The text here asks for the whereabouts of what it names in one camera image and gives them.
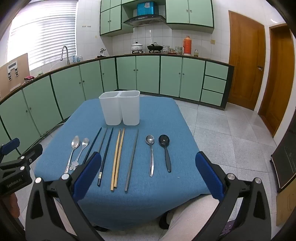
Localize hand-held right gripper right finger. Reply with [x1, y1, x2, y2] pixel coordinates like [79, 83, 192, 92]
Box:
[195, 151, 271, 241]

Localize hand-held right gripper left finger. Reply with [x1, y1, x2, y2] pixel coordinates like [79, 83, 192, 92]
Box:
[25, 152, 104, 241]

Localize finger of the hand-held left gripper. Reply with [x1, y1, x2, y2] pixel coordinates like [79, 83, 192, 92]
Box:
[0, 138, 21, 161]
[16, 144, 43, 173]

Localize silver spoon with flower handle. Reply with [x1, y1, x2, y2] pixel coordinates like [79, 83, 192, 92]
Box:
[70, 138, 90, 171]

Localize wooden chopstick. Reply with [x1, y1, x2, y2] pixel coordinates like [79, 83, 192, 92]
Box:
[114, 128, 125, 189]
[111, 129, 121, 191]

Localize large silver spoon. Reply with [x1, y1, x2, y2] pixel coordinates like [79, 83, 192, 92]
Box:
[64, 136, 80, 174]

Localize grey chopstick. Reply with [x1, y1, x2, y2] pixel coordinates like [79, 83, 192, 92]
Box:
[98, 128, 108, 154]
[124, 129, 139, 192]

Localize black spoon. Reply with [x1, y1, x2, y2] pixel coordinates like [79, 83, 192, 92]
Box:
[159, 134, 172, 173]

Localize white two-compartment utensil holder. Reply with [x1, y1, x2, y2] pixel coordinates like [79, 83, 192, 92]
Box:
[99, 90, 141, 126]

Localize plain silver spoon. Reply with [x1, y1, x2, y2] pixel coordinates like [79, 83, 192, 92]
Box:
[146, 135, 155, 177]

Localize person's left hand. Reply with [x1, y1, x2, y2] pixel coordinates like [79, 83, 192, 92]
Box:
[3, 192, 21, 218]

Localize person's leg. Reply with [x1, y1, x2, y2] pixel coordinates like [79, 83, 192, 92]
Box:
[159, 193, 220, 241]

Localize blue tablecloth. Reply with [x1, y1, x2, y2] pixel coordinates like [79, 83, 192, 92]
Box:
[34, 97, 219, 231]

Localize cardboard board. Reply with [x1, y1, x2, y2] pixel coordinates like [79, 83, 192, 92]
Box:
[0, 53, 30, 93]

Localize black flat device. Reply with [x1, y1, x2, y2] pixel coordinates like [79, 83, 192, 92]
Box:
[270, 128, 296, 193]

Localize cardboard box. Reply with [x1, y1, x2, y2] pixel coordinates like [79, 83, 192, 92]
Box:
[276, 185, 296, 224]

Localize metal kitchen faucet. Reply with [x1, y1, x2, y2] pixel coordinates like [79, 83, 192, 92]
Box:
[60, 46, 70, 65]

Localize green lower cabinets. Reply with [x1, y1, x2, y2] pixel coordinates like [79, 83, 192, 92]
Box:
[0, 55, 235, 167]

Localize green cabinets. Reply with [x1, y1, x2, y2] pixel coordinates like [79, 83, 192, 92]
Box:
[166, 0, 214, 35]
[0, 55, 235, 167]
[100, 0, 134, 37]

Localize white window blinds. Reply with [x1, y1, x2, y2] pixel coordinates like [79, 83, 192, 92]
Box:
[8, 0, 77, 71]

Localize wooden door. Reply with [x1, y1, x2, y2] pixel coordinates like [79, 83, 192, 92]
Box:
[228, 10, 266, 111]
[258, 23, 296, 138]

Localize orange thermos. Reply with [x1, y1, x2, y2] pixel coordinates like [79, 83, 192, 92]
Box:
[183, 35, 192, 56]

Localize black wok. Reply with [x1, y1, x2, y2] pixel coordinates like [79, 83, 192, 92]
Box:
[147, 43, 164, 52]

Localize green upper cabinets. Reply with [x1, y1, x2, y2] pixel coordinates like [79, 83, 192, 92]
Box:
[166, 0, 214, 35]
[100, 0, 134, 37]

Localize range hood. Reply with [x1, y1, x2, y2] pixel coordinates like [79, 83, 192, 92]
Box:
[122, 14, 166, 28]

